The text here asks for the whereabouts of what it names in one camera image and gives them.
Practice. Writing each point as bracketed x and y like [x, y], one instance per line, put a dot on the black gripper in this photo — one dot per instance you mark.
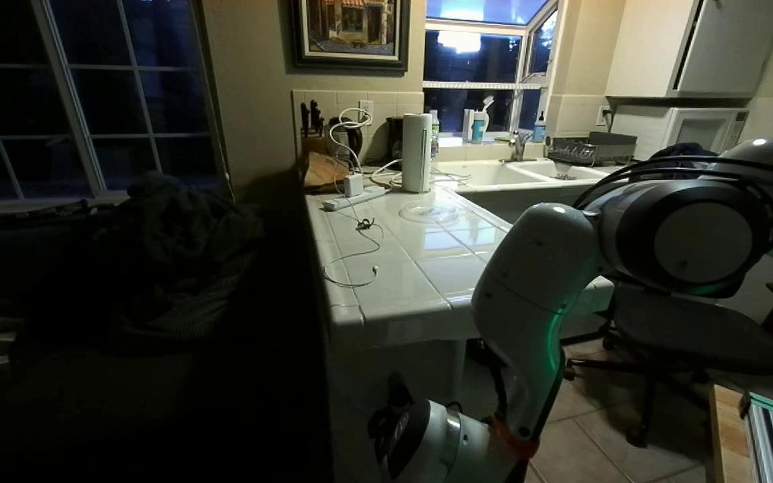
[394, 431]

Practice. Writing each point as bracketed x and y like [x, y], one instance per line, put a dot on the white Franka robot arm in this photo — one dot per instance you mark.
[529, 296]

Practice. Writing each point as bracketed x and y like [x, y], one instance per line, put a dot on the white double kitchen sink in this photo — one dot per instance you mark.
[494, 175]

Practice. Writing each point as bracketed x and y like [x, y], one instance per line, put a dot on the blue bottle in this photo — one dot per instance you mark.
[481, 127]

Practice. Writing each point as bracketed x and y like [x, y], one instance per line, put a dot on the kitchen bay window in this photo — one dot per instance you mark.
[485, 56]

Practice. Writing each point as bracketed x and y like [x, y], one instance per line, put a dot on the white power strip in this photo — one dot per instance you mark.
[349, 202]

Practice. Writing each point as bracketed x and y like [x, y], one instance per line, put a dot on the white charger plug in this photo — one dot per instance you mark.
[352, 187]

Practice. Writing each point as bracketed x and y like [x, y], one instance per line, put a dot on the brown wooden cutting board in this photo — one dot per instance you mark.
[323, 172]

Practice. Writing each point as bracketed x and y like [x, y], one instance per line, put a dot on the white paper towel roll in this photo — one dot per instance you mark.
[417, 152]

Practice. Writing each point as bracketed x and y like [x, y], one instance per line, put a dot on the dark clothes pile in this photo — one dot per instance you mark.
[162, 260]

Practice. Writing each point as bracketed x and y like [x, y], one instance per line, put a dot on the dark sofa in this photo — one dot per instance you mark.
[92, 413]

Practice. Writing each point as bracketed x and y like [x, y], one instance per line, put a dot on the wooden knife block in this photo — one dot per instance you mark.
[315, 130]

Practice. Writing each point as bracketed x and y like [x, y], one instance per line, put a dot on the metal sink faucet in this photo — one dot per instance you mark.
[517, 144]

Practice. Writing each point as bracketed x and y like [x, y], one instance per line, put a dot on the black office chair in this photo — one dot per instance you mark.
[698, 332]

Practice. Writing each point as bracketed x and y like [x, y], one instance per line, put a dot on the wooden plank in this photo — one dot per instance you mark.
[727, 438]

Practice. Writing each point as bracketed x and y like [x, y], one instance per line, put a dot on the dark dish rack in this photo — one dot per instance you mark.
[591, 150]

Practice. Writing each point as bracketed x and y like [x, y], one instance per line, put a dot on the framed picture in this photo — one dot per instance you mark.
[349, 30]

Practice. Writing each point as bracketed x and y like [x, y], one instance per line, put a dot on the large grid window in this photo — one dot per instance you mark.
[73, 97]

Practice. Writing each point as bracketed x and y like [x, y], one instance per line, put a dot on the white wall cabinet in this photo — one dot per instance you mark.
[657, 45]

